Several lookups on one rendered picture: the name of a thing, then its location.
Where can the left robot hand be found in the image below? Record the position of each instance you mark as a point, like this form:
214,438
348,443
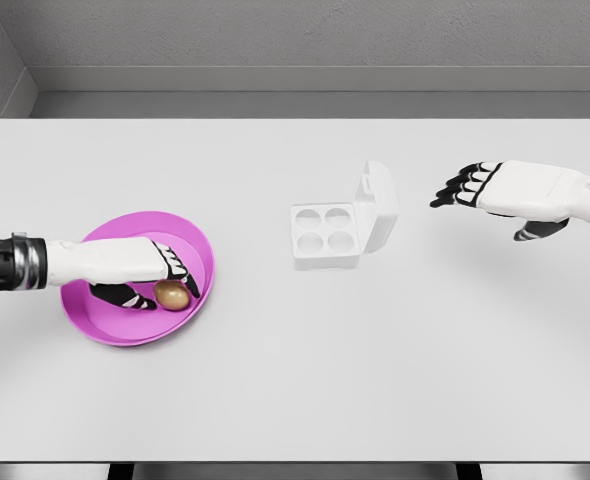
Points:
120,260

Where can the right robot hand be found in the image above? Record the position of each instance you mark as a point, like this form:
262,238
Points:
525,190

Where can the golden brown egg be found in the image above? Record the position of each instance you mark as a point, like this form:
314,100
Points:
172,295

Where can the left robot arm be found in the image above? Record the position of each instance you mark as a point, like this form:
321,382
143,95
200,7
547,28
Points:
25,265

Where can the white egg box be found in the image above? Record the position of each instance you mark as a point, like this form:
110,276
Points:
345,225

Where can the pink round plate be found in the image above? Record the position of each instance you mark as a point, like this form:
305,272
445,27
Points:
125,325

